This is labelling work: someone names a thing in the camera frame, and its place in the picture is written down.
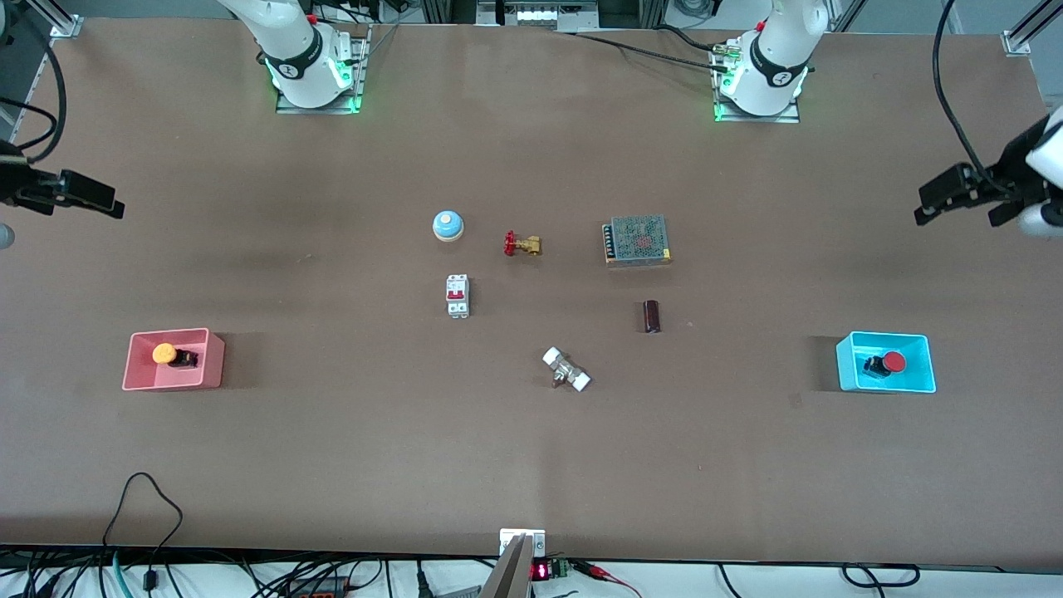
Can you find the metal mesh power supply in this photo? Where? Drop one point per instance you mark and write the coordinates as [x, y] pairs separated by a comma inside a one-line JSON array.
[[638, 239]]

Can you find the blue call bell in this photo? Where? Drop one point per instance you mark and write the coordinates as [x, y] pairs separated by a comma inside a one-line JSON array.
[[448, 224]]

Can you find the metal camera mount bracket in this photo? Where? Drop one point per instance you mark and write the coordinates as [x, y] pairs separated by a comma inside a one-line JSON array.
[[516, 565]]

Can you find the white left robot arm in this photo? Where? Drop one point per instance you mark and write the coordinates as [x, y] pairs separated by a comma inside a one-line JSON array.
[[776, 50]]

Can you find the pink plastic bin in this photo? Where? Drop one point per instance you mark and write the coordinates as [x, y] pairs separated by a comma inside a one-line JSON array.
[[170, 374]]

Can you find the red digit display module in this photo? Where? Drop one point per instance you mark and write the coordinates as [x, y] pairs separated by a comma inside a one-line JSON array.
[[548, 570]]

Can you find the yellow push button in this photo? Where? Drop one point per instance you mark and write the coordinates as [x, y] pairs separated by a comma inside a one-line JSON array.
[[166, 354]]

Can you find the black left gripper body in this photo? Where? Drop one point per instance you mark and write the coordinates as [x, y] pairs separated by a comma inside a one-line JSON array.
[[1006, 169]]

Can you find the cyan plastic bin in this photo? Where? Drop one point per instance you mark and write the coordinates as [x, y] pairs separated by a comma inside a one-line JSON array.
[[909, 374]]

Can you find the aluminium frame corner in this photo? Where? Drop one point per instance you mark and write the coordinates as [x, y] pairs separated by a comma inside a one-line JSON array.
[[58, 17], [1030, 29]]

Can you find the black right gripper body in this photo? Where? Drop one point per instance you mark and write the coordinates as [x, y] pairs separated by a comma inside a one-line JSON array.
[[18, 184]]

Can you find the white circuit breaker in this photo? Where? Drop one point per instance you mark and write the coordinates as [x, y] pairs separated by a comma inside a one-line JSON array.
[[458, 296]]

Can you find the dark brown cylindrical capacitor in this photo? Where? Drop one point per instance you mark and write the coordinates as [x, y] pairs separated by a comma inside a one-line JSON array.
[[652, 316]]

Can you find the metal fitting white caps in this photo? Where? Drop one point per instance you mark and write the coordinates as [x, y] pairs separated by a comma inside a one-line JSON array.
[[566, 370]]

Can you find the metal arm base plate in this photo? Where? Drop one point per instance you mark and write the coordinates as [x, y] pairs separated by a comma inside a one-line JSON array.
[[353, 75], [789, 115]]

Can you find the red push button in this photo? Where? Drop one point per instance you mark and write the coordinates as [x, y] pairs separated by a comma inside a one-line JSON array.
[[890, 362]]

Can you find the red alligator clip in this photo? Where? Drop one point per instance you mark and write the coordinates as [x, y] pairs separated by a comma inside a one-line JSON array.
[[602, 572]]

